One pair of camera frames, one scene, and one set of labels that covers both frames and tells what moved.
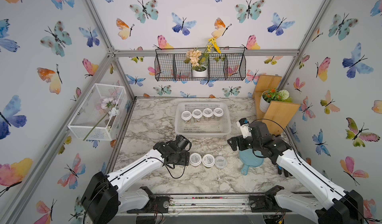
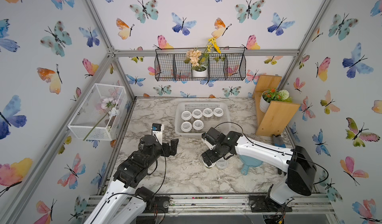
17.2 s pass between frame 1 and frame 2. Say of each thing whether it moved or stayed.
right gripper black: moved
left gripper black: moved
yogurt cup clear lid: stayed
